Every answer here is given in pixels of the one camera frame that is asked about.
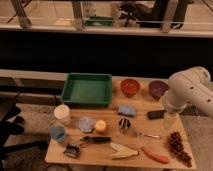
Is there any yellow toy corn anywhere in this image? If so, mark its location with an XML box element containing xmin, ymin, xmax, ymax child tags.
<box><xmin>109</xmin><ymin>142</ymin><xmax>138</xmax><ymax>159</ymax></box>

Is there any black chair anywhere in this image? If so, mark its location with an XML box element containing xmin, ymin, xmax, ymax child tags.
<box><xmin>0</xmin><ymin>98</ymin><xmax>47</xmax><ymax>171</ymax></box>

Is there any blue plastic cup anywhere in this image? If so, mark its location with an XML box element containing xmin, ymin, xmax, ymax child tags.
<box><xmin>50</xmin><ymin>125</ymin><xmax>66</xmax><ymax>142</ymax></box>

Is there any small orange cup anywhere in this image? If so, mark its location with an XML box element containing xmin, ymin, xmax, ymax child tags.
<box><xmin>95</xmin><ymin>120</ymin><xmax>107</xmax><ymax>133</ymax></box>

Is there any green plastic tray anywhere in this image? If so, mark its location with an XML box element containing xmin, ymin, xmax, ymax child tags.
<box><xmin>61</xmin><ymin>73</ymin><xmax>112</xmax><ymax>107</ymax></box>

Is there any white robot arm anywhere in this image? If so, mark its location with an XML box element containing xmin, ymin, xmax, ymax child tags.
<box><xmin>162</xmin><ymin>67</ymin><xmax>213</xmax><ymax>130</ymax></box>

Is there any black binder clip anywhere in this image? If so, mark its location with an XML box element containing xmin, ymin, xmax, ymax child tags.
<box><xmin>64</xmin><ymin>145</ymin><xmax>80</xmax><ymax>158</ymax></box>

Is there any black handled tool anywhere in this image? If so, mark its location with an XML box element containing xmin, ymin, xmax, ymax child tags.
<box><xmin>80</xmin><ymin>136</ymin><xmax>111</xmax><ymax>144</ymax></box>

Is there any red bowl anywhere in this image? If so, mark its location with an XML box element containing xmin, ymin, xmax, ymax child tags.
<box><xmin>120</xmin><ymin>79</ymin><xmax>140</xmax><ymax>97</ymax></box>

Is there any metal spoon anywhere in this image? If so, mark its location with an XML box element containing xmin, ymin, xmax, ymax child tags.
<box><xmin>136</xmin><ymin>132</ymin><xmax>162</xmax><ymax>139</ymax></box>

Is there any purple bowl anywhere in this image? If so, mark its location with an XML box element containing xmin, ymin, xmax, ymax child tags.
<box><xmin>149</xmin><ymin>80</ymin><xmax>169</xmax><ymax>100</ymax></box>

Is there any white paper cup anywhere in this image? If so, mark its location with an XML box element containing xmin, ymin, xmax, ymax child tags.
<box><xmin>54</xmin><ymin>104</ymin><xmax>70</xmax><ymax>125</ymax></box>

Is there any blue sponge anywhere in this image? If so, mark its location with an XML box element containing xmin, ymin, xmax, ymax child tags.
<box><xmin>118</xmin><ymin>105</ymin><xmax>136</xmax><ymax>117</ymax></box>

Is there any black rectangular block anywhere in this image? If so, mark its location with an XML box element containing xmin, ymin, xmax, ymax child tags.
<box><xmin>147</xmin><ymin>110</ymin><xmax>165</xmax><ymax>120</ymax></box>

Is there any dark red grape bunch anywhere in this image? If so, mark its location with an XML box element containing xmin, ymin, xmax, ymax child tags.
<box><xmin>168</xmin><ymin>132</ymin><xmax>192</xmax><ymax>167</ymax></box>

